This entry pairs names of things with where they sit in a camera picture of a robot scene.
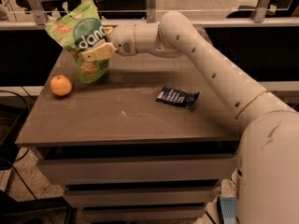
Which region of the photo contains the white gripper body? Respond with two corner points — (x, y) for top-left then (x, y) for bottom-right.
(110, 24), (136, 56)

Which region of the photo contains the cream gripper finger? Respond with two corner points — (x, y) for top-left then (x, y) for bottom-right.
(80, 42), (117, 62)
(104, 26), (113, 40)

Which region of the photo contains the green rice chip bag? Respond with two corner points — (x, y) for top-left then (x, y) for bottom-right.
(46, 1), (109, 83)

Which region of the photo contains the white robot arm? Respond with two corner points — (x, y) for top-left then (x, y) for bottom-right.
(81, 11), (299, 224)

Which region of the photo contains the orange fruit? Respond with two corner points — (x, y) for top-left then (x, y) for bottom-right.
(50, 75), (72, 96)

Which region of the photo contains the dark blue snack packet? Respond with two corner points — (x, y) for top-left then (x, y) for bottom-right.
(156, 86), (200, 108)

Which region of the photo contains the metal railing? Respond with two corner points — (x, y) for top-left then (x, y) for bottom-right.
(0, 0), (299, 31)

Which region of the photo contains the grey drawer cabinet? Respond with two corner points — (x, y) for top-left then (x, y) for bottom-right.
(17, 54), (239, 223)

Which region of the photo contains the black bin at left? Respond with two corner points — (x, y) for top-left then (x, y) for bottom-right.
(0, 105), (28, 170)

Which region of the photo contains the blue box on floor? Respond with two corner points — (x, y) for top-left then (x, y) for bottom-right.
(217, 197), (235, 224)

